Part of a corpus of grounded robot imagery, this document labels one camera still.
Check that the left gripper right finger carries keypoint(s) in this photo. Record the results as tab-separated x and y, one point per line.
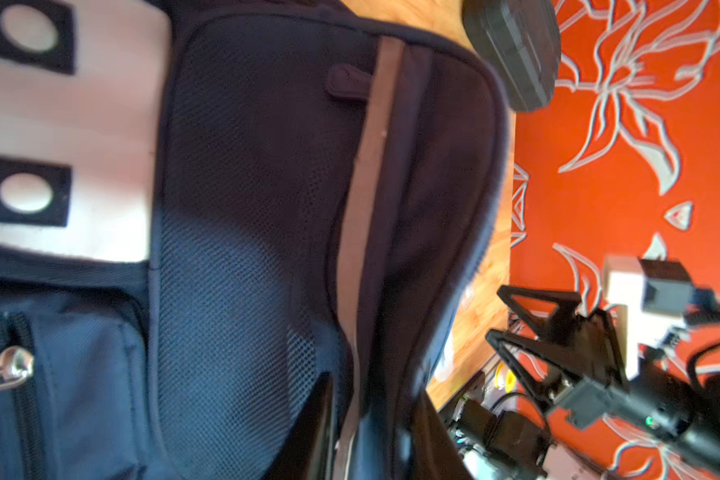
434	455

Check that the navy blue student backpack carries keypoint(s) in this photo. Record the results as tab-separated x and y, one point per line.
204	205

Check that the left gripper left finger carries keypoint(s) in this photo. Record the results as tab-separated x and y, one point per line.
307	453

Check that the black hard case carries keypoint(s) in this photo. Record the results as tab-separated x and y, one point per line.
521	39

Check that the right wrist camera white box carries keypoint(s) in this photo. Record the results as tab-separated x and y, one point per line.
651	298

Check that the yellow tape roll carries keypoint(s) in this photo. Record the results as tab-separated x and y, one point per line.
504	378

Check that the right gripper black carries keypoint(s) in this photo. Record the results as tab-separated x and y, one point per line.
586	372

